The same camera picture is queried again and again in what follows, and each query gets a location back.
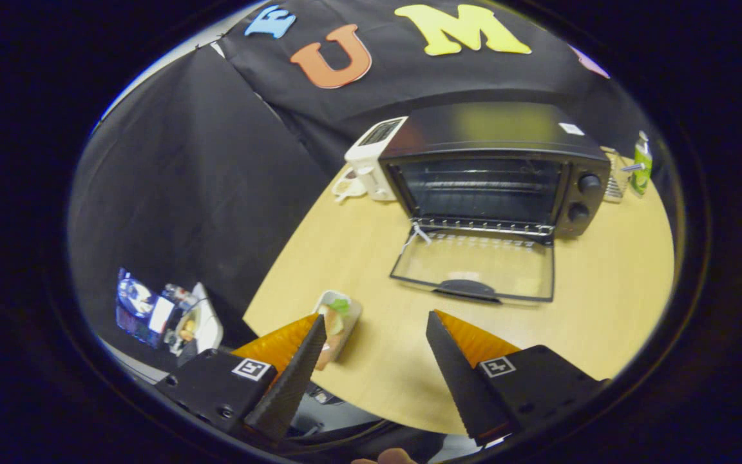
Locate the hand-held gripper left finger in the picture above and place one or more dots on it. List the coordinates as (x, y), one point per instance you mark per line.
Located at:
(294, 380)

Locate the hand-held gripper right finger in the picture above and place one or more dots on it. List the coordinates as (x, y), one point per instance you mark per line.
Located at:
(458, 380)

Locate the white bread sandwich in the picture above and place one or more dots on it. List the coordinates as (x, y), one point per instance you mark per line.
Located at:
(334, 322)

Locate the black toaster oven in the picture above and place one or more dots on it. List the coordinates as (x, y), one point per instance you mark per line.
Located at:
(493, 129)

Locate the white rectangular dish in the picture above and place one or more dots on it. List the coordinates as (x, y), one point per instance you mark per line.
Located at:
(353, 314)

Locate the white tray with clutter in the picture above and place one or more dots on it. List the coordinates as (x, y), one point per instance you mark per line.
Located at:
(207, 322)

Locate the blue printed box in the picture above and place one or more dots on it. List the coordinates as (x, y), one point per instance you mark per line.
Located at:
(136, 309)

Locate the small white dish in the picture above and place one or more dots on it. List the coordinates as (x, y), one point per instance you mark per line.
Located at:
(348, 188)

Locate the clear glass container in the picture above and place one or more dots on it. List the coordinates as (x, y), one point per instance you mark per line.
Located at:
(616, 183)

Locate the green label plastic bottle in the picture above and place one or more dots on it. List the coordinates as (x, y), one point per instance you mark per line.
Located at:
(641, 167)

